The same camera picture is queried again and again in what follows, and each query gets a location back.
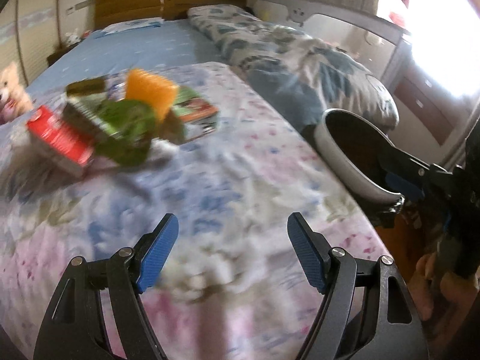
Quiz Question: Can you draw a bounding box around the dark green wrapper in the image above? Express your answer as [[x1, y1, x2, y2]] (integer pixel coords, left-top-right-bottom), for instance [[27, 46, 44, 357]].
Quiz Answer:
[[65, 76, 107, 97]]

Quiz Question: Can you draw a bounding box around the right human hand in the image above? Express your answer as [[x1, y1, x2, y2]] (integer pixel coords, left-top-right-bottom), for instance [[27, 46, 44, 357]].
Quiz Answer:
[[408, 253, 479, 327]]

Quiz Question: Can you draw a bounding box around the white round trash bin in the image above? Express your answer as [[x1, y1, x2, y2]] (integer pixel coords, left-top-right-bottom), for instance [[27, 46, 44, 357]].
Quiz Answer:
[[313, 108, 402, 205]]

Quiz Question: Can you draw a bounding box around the floral pink quilt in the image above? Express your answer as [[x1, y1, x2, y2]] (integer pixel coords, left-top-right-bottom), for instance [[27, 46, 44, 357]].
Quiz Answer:
[[1, 63, 386, 359]]

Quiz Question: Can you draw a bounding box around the red white milk carton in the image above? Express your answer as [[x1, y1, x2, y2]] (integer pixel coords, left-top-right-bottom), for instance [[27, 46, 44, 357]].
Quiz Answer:
[[26, 106, 94, 178]]

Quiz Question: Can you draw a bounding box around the beige teddy bear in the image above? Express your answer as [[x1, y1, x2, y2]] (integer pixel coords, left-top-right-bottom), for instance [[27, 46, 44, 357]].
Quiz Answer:
[[0, 61, 33, 125]]

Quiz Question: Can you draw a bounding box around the blue bed sheet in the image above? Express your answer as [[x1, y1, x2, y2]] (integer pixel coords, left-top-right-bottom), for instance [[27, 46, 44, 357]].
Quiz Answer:
[[27, 19, 225, 98]]

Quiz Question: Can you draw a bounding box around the grey bed guard rail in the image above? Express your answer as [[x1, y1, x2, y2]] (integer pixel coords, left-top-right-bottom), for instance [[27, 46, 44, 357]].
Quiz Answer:
[[247, 0, 411, 92]]

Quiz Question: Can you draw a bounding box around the dark wooden nightstand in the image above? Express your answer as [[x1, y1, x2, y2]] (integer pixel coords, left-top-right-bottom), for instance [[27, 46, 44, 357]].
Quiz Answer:
[[46, 44, 77, 67]]

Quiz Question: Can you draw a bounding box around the cream sliding wardrobe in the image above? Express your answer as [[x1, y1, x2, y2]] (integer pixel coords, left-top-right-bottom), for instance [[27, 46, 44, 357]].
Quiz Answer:
[[1, 0, 59, 87]]

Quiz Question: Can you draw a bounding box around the white blue pillow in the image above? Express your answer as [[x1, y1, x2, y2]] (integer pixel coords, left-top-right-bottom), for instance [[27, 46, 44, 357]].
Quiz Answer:
[[95, 17, 164, 38]]

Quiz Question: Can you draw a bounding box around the green red paper box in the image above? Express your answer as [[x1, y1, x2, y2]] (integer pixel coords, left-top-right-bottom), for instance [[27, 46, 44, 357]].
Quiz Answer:
[[172, 85, 219, 144]]

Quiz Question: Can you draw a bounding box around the blue leaf patterned duvet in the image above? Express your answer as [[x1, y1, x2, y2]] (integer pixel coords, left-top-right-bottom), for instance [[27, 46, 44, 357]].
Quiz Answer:
[[187, 4, 400, 133]]

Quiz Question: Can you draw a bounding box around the white bunny plush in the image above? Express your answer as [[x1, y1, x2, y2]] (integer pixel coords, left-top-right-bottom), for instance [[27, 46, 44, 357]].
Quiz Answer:
[[64, 30, 81, 47]]

